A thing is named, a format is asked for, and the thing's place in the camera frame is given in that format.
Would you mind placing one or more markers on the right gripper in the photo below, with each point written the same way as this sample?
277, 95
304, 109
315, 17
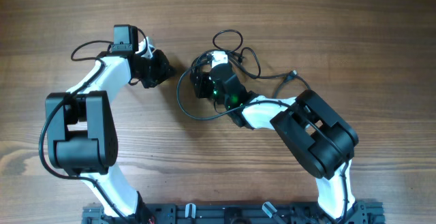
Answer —
200, 88

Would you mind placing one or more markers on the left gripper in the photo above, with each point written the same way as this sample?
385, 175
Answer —
164, 70

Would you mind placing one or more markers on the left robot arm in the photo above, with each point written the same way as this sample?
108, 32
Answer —
78, 139

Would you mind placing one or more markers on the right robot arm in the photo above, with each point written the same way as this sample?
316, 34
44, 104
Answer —
319, 139

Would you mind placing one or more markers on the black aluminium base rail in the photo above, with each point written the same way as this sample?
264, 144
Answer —
297, 212

